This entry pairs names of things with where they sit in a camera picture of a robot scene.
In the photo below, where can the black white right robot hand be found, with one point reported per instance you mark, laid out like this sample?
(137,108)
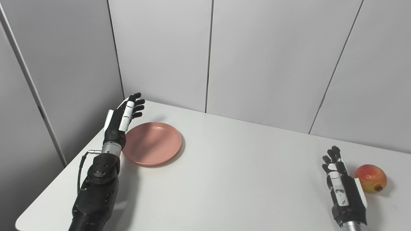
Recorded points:
(346,199)

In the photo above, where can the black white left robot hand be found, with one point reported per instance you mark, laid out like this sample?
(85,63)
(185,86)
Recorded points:
(115,128)

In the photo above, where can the pink round plate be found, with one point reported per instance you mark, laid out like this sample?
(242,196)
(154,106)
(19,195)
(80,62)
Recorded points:
(151,144)

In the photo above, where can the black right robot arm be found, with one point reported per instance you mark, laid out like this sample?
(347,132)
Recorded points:
(353,226)

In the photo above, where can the red yellow pomegranate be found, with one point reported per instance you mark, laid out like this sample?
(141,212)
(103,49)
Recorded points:
(372,178)

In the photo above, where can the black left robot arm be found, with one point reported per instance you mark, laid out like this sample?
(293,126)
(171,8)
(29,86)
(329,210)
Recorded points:
(96,189)

